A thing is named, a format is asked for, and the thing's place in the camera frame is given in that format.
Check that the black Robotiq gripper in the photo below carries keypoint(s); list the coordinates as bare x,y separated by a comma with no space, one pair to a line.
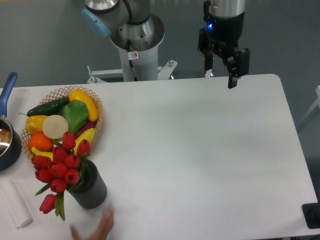
224,24

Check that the dark grey ribbed vase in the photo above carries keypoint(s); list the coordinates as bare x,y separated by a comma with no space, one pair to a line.
93,191

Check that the red tulip bouquet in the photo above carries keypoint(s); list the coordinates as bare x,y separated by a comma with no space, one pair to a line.
62,174

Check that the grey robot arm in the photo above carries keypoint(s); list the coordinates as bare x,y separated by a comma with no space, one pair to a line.
137,34

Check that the person's hand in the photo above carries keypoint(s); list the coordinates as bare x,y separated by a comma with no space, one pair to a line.
105,225

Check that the purple eggplant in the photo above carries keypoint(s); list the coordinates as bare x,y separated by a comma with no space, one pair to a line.
88,125

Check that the yellow squash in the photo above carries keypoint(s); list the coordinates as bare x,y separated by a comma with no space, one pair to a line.
80,95

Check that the yellow banana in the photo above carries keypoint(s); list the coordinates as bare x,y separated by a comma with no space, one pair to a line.
88,135

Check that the green leafy vegetable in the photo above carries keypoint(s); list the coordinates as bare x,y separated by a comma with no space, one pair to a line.
76,113

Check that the woven wicker basket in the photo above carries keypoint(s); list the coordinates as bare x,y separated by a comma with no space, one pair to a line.
59,93

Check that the green cucumber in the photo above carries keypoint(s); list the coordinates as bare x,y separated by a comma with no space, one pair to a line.
48,108

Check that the black device at table edge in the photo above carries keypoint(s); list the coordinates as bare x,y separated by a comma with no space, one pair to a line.
311,212

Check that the white round onion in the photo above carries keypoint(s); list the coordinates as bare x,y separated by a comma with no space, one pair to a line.
55,126

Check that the yellow bell pepper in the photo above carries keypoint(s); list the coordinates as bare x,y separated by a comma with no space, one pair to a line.
34,124

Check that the orange fruit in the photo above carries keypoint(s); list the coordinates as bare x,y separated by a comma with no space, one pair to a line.
41,142

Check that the white rolled cloth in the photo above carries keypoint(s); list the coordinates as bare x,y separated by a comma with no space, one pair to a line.
17,208

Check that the white furniture frame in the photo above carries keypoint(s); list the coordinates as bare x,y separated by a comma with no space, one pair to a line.
310,113

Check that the dark pot with blue handle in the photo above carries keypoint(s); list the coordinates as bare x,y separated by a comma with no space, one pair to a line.
10,143

